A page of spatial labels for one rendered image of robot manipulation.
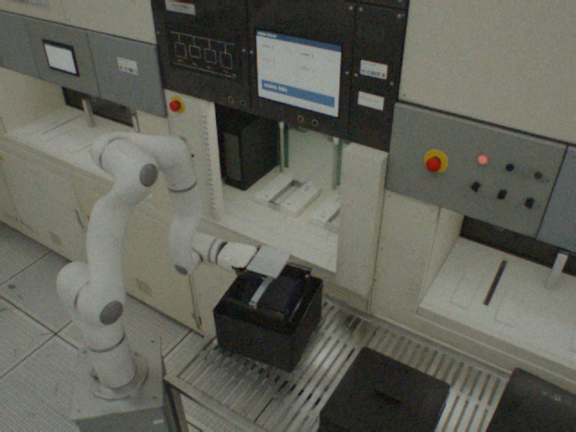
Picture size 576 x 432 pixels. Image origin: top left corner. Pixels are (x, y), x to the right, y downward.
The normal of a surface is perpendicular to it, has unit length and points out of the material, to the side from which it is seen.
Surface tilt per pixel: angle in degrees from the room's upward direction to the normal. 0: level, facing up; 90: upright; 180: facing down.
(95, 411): 0
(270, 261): 0
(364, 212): 90
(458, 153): 90
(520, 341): 0
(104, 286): 59
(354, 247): 90
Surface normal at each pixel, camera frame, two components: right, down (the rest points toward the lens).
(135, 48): -0.54, 0.51
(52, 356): 0.00, -0.80
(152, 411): 0.21, 0.58
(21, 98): 0.84, 0.32
